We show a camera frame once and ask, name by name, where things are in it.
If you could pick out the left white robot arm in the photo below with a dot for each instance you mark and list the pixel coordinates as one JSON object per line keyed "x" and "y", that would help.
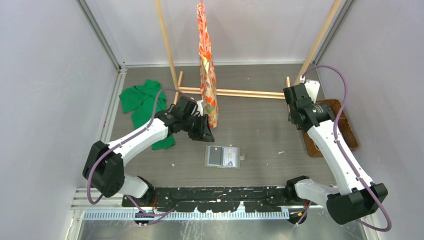
{"x": 105, "y": 165}

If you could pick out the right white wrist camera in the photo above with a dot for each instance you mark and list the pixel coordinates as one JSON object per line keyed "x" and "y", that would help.
{"x": 312, "y": 87}

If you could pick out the white credit card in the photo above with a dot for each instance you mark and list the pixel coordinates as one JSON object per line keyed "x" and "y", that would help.
{"x": 230, "y": 157}

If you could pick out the green cloth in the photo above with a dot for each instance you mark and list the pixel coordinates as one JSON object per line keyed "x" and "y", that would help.
{"x": 139, "y": 100}

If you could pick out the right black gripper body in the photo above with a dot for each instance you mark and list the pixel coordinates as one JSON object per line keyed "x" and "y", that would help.
{"x": 290, "y": 117}

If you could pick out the wooden hanging rack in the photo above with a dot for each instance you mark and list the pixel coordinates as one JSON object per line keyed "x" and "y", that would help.
{"x": 177, "y": 79}

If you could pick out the grey card holder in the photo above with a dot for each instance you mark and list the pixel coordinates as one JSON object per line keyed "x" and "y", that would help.
{"x": 241, "y": 158}

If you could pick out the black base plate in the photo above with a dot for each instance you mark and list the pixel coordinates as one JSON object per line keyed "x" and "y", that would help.
{"x": 254, "y": 199}

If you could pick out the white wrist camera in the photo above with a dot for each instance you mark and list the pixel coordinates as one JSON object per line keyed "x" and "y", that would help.
{"x": 201, "y": 106}
{"x": 312, "y": 87}

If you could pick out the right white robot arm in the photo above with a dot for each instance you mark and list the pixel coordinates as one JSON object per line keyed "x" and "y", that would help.
{"x": 355, "y": 194}

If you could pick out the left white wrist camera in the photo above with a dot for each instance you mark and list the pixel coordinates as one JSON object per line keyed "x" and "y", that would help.
{"x": 201, "y": 106}

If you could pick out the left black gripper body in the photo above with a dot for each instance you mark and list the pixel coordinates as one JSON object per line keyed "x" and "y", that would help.
{"x": 191, "y": 123}

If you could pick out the orange patterned hanging cloth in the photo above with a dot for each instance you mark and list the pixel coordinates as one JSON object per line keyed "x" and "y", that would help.
{"x": 208, "y": 82}

